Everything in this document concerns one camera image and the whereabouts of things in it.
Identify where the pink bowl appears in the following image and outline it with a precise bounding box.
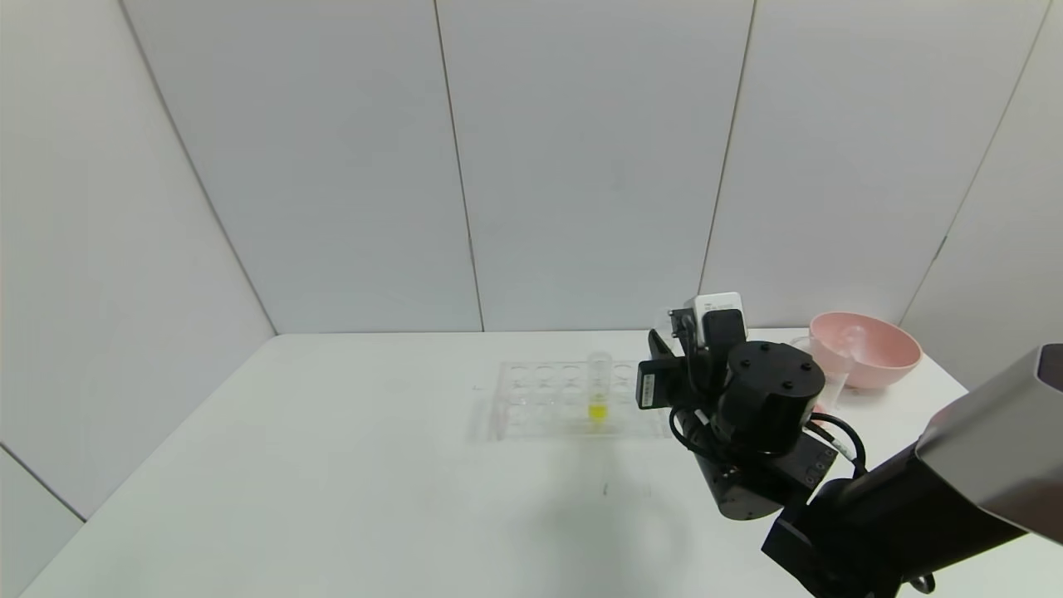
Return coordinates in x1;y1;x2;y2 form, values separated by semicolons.
810;312;923;390

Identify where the black cable with white tag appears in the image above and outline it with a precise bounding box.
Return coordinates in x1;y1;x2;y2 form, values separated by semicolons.
800;412;868;480

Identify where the clear glass beaker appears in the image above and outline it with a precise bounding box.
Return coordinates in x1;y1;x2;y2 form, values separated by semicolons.
789;332;853;414

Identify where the test tube with red pigment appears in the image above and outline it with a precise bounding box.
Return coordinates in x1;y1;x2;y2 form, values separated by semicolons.
835;326;873;366

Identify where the clear plastic test tube rack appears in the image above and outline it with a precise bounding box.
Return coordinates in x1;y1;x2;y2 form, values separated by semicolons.
490;360;674;441

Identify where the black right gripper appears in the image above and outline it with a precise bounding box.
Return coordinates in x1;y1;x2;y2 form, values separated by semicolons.
635;328;694;409

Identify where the test tube with yellow pigment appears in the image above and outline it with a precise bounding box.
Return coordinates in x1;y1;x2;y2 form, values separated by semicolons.
586;350;613;422

